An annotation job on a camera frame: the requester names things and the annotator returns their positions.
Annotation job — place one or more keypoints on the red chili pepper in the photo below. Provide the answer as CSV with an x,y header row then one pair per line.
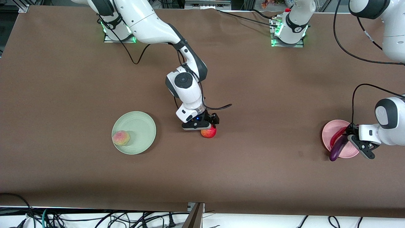
x,y
336,136

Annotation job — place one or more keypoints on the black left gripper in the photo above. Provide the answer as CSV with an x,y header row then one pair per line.
x,y
352,130

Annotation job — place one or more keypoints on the red pomegranate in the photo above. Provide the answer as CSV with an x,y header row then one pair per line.
x,y
208,133

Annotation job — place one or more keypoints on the black power plug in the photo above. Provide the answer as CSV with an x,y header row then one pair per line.
x,y
171,221

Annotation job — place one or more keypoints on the light green plate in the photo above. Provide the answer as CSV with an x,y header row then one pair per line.
x,y
140,126

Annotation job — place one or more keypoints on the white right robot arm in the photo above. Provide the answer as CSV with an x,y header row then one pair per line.
x,y
142,19

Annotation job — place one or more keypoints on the orange object behind table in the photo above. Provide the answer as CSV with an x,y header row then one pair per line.
x,y
265,3

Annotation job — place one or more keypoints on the aluminium corner bracket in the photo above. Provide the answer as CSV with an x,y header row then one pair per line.
x,y
23,9

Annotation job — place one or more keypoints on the pink plate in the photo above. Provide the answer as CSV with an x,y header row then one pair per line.
x,y
348,154

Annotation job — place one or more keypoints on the aluminium profile post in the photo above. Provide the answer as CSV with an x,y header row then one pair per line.
x,y
193,217

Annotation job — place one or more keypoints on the brown table cloth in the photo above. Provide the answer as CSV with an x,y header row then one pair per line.
x,y
202,177

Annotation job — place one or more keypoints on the purple eggplant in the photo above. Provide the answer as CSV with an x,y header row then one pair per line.
x,y
337,150

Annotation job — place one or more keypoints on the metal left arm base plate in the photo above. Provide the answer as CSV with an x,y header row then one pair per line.
x,y
300,45

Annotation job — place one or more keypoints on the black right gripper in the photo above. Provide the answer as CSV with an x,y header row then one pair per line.
x,y
209,119

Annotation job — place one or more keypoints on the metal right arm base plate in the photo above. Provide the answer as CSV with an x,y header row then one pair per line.
x,y
109,39

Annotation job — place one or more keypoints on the yellow pink peach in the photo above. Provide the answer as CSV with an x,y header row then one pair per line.
x,y
121,138

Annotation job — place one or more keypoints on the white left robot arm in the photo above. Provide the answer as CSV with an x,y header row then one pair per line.
x,y
395,31

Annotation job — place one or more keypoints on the grey metal device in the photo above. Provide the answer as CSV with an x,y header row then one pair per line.
x,y
205,3

